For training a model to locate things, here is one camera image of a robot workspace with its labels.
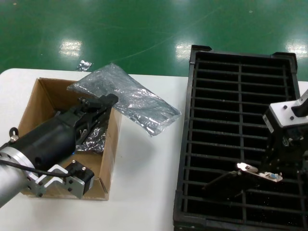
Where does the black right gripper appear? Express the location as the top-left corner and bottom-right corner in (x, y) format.
(261, 127), (308, 179)

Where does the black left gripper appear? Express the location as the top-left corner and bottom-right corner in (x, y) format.
(11, 94), (119, 170)

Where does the graphics card with metal bracket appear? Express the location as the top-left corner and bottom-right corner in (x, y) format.
(202, 162), (283, 201)

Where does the grey antistatic plastic bag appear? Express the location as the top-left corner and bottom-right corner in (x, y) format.
(66, 63), (181, 138)

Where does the bagged graphics card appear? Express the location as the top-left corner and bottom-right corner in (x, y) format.
(76, 127), (108, 154)

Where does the brown cardboard box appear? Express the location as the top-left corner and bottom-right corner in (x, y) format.
(18, 77), (122, 201)

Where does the black slotted plastic container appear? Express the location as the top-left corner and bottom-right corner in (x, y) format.
(172, 45), (308, 231)

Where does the crumpled foil scrap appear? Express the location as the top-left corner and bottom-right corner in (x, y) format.
(76, 60), (93, 72)

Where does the left wrist camera silver mount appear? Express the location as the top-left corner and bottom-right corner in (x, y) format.
(26, 160), (94, 199)

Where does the black left camera cable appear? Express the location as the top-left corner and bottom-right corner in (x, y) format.
(0, 160), (73, 180)

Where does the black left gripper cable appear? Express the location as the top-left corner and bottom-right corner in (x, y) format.
(0, 127), (20, 149)

